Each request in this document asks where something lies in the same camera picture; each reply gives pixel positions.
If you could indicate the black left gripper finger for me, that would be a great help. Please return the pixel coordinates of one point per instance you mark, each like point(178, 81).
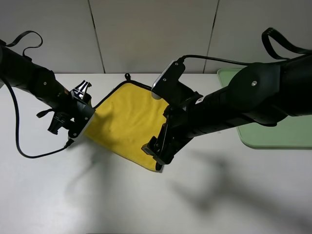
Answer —
point(80, 91)
point(57, 122)

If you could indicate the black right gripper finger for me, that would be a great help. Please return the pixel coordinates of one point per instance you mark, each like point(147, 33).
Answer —
point(150, 148)
point(163, 156)

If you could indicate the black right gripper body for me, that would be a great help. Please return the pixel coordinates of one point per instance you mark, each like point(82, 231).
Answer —
point(186, 118)

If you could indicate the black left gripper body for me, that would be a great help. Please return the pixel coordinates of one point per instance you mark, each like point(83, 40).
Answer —
point(69, 109)

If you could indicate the yellow towel with black trim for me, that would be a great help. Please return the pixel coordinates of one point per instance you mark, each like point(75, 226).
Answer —
point(126, 119)

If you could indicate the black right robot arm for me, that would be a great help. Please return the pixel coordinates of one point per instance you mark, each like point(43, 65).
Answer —
point(262, 93)

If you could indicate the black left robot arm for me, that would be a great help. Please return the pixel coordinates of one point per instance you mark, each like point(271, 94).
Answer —
point(22, 73)

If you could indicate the light green plastic tray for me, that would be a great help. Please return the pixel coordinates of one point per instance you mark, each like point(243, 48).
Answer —
point(290, 133)

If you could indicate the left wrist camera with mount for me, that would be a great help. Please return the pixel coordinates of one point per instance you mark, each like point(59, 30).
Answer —
point(78, 124)

